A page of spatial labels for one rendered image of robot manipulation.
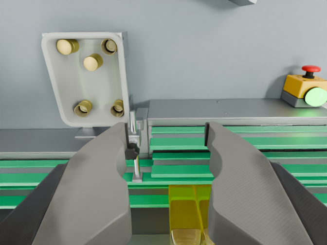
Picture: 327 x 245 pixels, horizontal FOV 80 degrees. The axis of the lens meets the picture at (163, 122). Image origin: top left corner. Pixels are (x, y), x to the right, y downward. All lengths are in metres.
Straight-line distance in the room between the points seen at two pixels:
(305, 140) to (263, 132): 0.08
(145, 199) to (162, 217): 0.13
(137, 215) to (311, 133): 0.50
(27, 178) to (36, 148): 0.10
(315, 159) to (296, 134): 0.10
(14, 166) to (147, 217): 0.37
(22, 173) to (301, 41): 0.76
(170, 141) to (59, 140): 0.34
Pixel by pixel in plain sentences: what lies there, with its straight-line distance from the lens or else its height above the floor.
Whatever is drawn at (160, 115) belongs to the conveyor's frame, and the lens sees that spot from 0.47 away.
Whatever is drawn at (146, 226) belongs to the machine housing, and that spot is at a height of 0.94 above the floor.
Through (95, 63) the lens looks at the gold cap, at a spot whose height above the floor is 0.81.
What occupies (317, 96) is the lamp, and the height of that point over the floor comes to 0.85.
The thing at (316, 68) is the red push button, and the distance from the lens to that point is 0.62.
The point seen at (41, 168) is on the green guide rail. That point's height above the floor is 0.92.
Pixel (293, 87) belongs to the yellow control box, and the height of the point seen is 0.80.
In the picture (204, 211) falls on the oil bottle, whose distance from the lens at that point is 0.42.
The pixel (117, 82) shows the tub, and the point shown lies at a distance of 0.55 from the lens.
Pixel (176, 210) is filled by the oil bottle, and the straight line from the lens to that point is 0.42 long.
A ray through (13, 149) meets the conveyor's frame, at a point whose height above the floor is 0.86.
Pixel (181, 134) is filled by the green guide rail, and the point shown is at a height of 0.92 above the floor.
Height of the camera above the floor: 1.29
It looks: 62 degrees down
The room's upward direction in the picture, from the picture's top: 179 degrees clockwise
